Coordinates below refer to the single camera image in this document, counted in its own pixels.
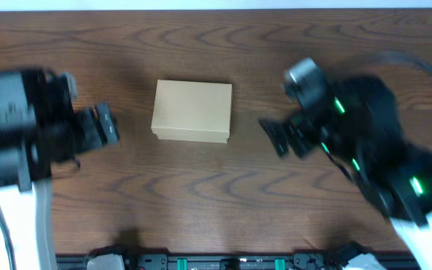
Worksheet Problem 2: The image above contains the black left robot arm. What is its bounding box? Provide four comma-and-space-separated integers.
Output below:
0, 67, 119, 269

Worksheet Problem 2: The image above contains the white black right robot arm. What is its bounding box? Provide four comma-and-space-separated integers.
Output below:
259, 76, 432, 269

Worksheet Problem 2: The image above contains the cardboard box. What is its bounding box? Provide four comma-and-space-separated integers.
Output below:
151, 79, 233, 144

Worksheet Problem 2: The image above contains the black mounting rail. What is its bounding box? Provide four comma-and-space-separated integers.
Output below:
56, 242, 419, 270

